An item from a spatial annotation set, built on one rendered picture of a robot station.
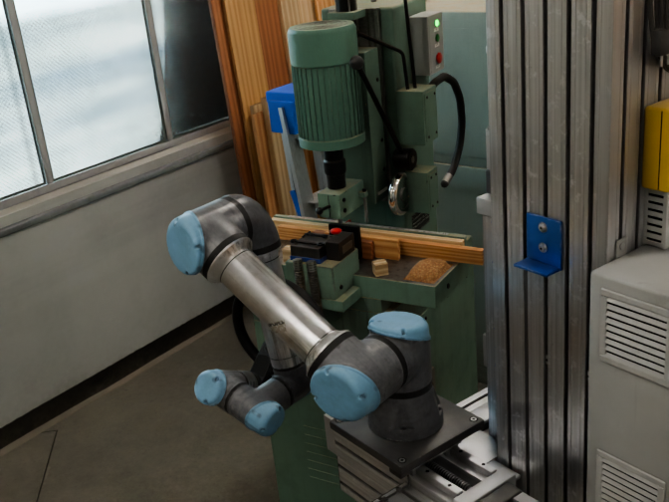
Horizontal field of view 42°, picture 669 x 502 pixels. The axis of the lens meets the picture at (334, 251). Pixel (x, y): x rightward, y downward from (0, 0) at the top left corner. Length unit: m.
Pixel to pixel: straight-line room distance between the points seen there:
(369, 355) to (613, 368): 0.43
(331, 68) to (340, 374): 0.93
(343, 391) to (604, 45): 0.72
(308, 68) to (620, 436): 1.19
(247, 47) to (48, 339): 1.46
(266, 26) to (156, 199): 0.91
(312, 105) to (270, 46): 1.77
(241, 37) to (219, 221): 2.17
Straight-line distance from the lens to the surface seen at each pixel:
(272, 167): 3.81
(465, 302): 2.74
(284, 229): 2.51
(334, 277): 2.17
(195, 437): 3.35
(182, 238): 1.70
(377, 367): 1.59
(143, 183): 3.69
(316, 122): 2.25
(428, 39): 2.45
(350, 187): 2.38
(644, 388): 1.45
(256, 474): 3.10
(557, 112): 1.44
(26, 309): 3.44
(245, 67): 3.83
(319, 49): 2.20
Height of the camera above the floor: 1.81
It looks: 22 degrees down
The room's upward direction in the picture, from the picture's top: 6 degrees counter-clockwise
